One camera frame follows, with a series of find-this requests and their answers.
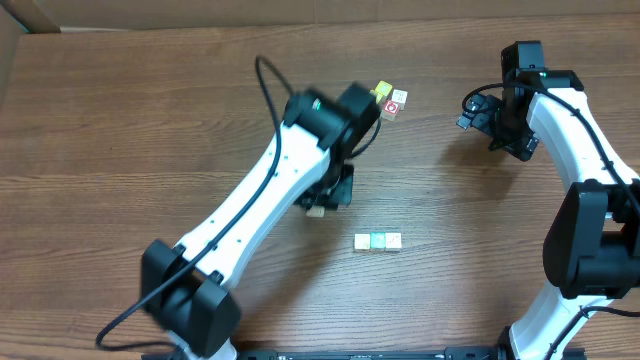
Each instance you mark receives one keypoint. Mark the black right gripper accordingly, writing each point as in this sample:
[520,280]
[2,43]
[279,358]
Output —
[477,113]

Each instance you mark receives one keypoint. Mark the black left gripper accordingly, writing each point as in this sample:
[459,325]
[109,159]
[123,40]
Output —
[340,190]

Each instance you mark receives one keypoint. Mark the yellow wooden block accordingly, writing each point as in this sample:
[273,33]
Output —
[316,212]

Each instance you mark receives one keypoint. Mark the green faced block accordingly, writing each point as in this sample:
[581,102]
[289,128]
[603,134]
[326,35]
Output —
[377,241]

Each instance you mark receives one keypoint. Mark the wooden block with red drawing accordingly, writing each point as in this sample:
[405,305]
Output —
[393,241]

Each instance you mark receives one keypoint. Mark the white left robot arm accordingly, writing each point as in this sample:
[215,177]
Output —
[306,164]

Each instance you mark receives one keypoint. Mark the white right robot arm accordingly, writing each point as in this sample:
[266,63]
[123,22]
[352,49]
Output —
[591,251]

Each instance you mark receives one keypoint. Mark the white block red print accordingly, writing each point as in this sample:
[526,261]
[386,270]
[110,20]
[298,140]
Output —
[400,97]

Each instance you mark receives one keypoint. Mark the red bordered block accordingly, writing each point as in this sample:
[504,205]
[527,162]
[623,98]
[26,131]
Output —
[390,110]

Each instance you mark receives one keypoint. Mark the yellow block top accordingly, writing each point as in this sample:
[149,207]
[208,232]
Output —
[382,91]

